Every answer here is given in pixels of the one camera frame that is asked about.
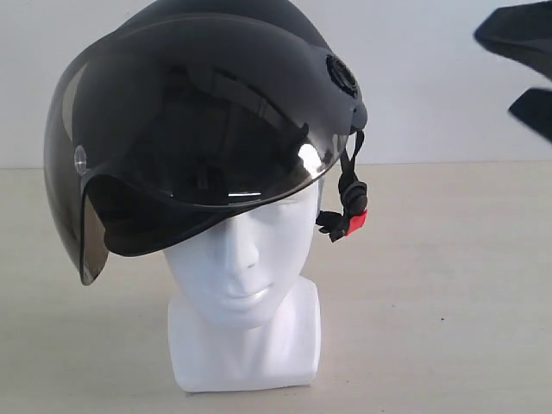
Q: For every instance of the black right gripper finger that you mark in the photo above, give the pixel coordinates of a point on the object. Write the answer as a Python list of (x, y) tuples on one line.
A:
[(520, 33), (533, 109)]

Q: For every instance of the white mannequin head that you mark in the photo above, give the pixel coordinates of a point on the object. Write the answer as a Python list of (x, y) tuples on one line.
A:
[(244, 317)]

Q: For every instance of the black helmet with tinted visor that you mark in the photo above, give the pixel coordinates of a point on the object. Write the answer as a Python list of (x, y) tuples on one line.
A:
[(190, 113)]

